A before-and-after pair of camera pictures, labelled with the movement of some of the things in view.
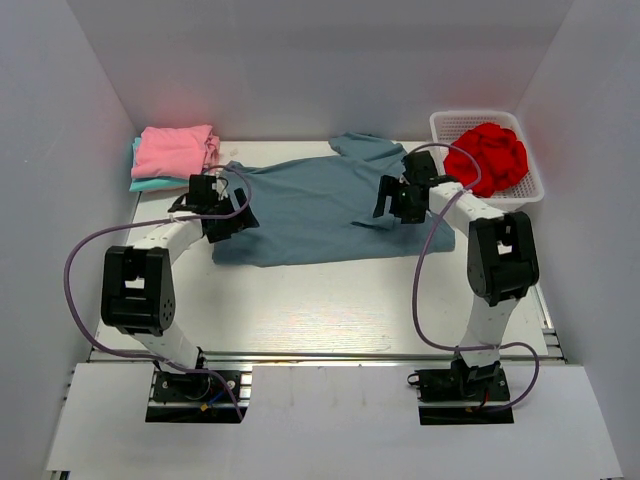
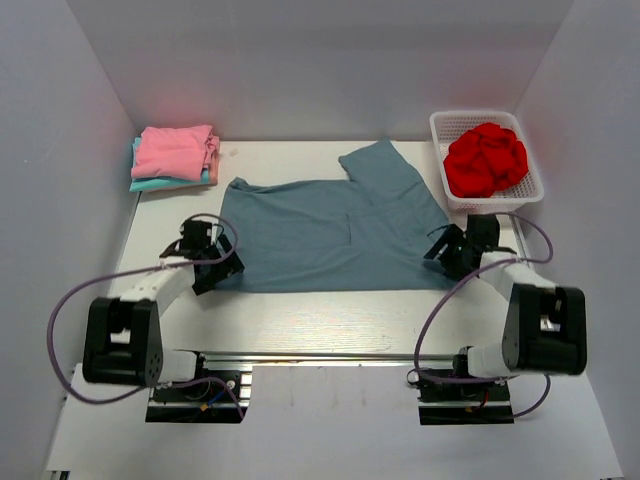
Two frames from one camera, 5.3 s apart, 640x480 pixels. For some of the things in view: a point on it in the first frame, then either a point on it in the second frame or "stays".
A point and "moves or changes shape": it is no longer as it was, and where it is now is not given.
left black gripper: [242, 220] → [227, 268]
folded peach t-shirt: [212, 145] stays
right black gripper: [390, 186] → [453, 234]
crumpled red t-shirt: [503, 159] stays
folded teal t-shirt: [153, 183] stays
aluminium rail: [330, 357] stays
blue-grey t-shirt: [320, 209] moves or changes shape
